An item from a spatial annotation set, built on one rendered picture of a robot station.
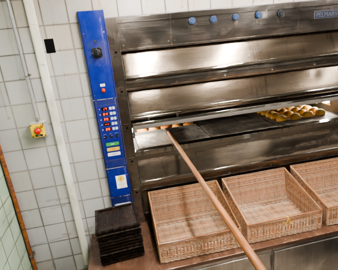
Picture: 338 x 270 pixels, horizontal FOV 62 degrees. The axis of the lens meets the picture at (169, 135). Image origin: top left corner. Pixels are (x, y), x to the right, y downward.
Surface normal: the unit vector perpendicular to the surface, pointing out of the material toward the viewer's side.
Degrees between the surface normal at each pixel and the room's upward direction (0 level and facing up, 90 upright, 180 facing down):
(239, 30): 90
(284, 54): 69
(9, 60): 90
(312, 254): 90
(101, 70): 90
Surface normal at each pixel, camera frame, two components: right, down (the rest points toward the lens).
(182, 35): 0.19, 0.29
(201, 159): 0.15, -0.06
